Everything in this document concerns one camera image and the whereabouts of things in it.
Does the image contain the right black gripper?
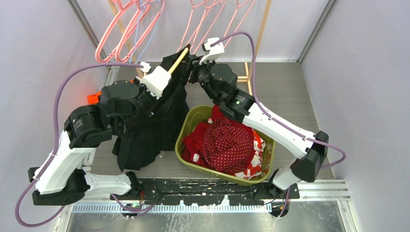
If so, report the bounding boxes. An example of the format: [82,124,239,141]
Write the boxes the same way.
[176,54,220,105]

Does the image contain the yellow wooden hanger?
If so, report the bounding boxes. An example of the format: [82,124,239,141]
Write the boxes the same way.
[168,47,190,75]

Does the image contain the black garment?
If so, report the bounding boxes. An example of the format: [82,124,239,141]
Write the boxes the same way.
[112,45,190,171]

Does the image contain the dark red polka dot garment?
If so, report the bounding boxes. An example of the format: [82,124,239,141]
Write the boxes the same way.
[198,118,255,175]

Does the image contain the pink hanger of red garment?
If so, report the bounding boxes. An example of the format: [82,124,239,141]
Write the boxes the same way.
[224,0,256,37]

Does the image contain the plain red garment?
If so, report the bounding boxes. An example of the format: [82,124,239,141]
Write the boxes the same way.
[181,105,240,170]

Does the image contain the red poppy floral skirt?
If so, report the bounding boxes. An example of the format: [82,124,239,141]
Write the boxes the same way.
[234,130,266,180]

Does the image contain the pink hanger of dotted garment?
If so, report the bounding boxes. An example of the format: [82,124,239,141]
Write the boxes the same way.
[174,0,228,52]

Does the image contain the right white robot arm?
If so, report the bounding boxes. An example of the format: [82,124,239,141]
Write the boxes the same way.
[188,55,329,199]

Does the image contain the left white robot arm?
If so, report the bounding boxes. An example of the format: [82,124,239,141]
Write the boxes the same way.
[29,81,162,206]

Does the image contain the light blue hanger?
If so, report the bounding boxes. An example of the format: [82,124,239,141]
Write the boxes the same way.
[129,0,162,64]

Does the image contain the orange garment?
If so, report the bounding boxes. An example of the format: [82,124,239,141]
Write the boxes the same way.
[87,91,101,104]

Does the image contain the wooden clothes rack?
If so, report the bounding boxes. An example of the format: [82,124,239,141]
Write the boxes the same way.
[107,0,273,96]

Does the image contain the olive green plastic basket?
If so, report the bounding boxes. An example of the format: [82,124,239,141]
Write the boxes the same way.
[175,105,276,186]

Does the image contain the empty pink hangers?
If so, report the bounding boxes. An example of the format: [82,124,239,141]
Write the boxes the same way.
[95,0,166,63]

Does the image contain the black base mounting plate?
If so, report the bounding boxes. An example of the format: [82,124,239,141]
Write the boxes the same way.
[110,178,300,217]

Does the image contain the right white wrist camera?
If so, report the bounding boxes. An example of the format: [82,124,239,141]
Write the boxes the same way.
[199,37,225,65]

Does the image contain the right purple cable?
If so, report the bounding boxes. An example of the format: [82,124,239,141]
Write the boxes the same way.
[209,31,347,218]

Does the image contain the purple cable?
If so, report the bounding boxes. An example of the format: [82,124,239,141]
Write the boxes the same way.
[15,62,145,228]
[209,31,347,218]

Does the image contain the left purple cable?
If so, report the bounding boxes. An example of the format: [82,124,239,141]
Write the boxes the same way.
[15,62,145,228]

